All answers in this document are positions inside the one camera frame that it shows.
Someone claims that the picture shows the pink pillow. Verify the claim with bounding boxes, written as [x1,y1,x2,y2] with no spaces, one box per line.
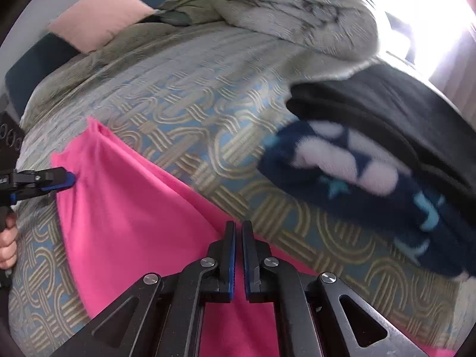
[47,0,155,54]

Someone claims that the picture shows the folded grey duvet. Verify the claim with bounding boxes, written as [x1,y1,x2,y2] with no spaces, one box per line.
[159,0,388,60]

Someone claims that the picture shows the patterned bedspread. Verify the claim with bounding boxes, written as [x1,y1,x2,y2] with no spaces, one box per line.
[17,23,459,349]

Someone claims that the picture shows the dark framed window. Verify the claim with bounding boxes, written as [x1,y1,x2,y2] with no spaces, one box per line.
[377,0,475,78]

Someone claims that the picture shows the pink pants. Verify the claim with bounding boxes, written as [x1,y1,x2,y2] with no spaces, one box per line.
[52,119,317,356]

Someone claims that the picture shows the folded black garment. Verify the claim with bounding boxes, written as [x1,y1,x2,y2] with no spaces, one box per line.
[286,65,475,206]

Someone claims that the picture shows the navy star fleece garment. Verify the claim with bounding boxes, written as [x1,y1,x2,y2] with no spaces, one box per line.
[257,120,475,279]

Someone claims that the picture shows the teal headboard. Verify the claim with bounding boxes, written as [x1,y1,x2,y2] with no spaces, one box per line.
[5,0,165,116]

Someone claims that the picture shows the person left hand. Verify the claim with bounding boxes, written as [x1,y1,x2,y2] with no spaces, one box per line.
[0,212,18,270]

